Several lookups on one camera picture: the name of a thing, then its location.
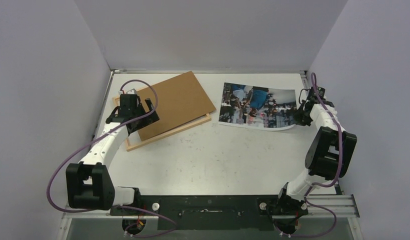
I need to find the brown frame backing board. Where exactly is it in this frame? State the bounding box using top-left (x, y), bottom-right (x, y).
top-left (137, 71), bottom-right (216, 141)

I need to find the colour printed photo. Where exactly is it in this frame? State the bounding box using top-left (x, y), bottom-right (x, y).
top-left (218, 82), bottom-right (297, 131)

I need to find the light wooden picture frame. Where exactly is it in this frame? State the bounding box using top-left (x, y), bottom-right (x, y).
top-left (112, 96), bottom-right (212, 153)

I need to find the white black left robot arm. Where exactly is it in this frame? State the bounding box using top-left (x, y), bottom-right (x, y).
top-left (65, 93), bottom-right (159, 216)

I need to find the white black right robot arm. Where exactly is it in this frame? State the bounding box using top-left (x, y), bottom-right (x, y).
top-left (275, 87), bottom-right (358, 215)

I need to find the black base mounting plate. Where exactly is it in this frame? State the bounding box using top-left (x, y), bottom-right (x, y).
top-left (110, 195), bottom-right (308, 231)

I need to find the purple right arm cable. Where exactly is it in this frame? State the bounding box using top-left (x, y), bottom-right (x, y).
top-left (273, 72), bottom-right (344, 239)

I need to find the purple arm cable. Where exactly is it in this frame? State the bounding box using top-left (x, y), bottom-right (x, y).
top-left (46, 79), bottom-right (178, 239)
top-left (273, 72), bottom-right (344, 239)

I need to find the aluminium front extrusion rail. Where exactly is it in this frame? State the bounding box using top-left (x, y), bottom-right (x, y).
top-left (62, 194), bottom-right (360, 221)

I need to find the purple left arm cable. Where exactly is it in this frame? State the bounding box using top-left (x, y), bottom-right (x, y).
top-left (46, 79), bottom-right (178, 239)

